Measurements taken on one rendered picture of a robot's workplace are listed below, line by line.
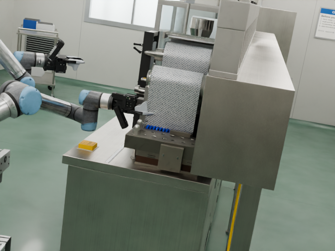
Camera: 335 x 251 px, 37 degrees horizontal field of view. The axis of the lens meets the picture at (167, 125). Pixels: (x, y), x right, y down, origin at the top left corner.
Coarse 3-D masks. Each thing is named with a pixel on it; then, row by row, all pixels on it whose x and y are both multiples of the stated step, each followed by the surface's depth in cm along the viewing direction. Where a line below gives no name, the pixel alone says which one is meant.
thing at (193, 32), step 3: (189, 27) 299; (192, 30) 295; (195, 30) 294; (198, 30) 293; (201, 30) 293; (204, 30) 293; (207, 30) 293; (192, 33) 296; (195, 33) 295; (198, 33) 294; (201, 33) 294; (204, 33) 294; (207, 33) 295; (210, 33) 297; (201, 36) 295; (204, 36) 295; (207, 36) 296
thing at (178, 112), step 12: (156, 96) 233; (168, 96) 232; (180, 96) 230; (156, 108) 234; (168, 108) 233; (180, 108) 232; (192, 108) 231; (156, 120) 235; (168, 120) 234; (180, 120) 233; (192, 120) 232; (192, 132) 233
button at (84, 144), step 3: (81, 141) 234; (84, 141) 235; (87, 141) 235; (90, 141) 236; (81, 144) 231; (84, 144) 231; (87, 144) 231; (90, 144) 232; (93, 144) 232; (96, 144) 235; (78, 147) 231; (81, 147) 231; (84, 147) 231; (87, 147) 231; (90, 147) 230; (93, 147) 231
